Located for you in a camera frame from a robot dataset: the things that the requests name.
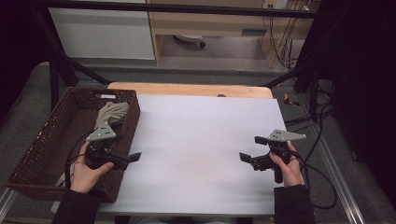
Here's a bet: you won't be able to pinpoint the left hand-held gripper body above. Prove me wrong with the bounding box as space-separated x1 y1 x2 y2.
84 121 133 172

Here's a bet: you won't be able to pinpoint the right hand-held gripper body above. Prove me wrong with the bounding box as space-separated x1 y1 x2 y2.
249 129 307 185

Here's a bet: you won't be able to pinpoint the beige cloth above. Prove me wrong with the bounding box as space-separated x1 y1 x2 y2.
55 101 131 188

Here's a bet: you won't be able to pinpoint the brown wicker basket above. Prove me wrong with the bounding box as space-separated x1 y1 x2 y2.
4 86 142 204

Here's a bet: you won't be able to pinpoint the person's right hand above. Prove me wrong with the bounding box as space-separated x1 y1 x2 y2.
268 141 305 189

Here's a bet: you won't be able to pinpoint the person's left hand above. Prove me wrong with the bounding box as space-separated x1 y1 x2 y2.
70 141 115 194

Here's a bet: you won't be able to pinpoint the yellow and black tool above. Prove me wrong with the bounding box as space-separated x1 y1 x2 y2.
282 92 301 108

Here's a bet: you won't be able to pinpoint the white board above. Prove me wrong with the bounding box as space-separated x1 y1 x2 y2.
98 93 288 217

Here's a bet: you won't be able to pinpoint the black metal stand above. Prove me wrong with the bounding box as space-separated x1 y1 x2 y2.
31 8 112 110
262 66 321 123

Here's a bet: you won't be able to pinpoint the wooden table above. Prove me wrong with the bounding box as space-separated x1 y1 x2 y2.
107 81 275 100

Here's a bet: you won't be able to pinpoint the white cabinet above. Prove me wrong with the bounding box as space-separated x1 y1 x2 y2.
48 0 156 61

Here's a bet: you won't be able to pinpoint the black curtain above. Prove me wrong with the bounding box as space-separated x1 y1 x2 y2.
293 0 396 203
0 0 52 116

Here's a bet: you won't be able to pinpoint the chair base with caster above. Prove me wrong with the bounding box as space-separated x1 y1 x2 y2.
173 34 207 49

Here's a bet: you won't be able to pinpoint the light wooden desk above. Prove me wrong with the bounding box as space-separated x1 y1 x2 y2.
145 0 322 68

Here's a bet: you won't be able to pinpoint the white power strip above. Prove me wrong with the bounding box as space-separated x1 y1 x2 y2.
262 0 290 10

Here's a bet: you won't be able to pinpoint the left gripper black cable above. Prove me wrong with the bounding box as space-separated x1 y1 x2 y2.
64 131 93 189

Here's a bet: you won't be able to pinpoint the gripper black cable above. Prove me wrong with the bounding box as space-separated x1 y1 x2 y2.
290 150 338 210
64 131 93 189

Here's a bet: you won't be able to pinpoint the black floor cables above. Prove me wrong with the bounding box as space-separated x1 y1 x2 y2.
284 87 337 164

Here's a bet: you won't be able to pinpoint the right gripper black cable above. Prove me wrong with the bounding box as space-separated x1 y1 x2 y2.
290 150 338 210

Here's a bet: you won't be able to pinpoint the aluminium rail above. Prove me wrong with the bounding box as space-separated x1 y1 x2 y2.
0 188 17 219
306 122 366 224

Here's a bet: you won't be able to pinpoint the hanging cable bundle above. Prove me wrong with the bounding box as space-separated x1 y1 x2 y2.
261 12 302 72

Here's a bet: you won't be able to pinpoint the black metal frame bar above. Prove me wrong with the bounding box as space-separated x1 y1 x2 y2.
29 0 319 20

